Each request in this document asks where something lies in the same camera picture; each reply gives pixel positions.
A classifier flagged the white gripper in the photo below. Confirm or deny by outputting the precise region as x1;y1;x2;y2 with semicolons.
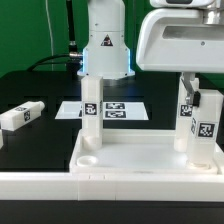
136;0;224;107

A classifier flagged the white desk top tray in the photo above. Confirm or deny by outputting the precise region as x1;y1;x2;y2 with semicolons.
69;129;224;175

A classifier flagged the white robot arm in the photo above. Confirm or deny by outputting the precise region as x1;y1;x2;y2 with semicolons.
79;0;224;106

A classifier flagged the white fiducial marker sheet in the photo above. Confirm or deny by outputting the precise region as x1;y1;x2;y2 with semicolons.
56;101;149;120

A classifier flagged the white front fence bar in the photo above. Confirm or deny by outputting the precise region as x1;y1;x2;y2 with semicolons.
0;173;224;202

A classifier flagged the black cable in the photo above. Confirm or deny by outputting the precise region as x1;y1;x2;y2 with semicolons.
26;0;84;72

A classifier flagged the white thin cable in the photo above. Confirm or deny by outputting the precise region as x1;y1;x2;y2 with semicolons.
44;0;55;72

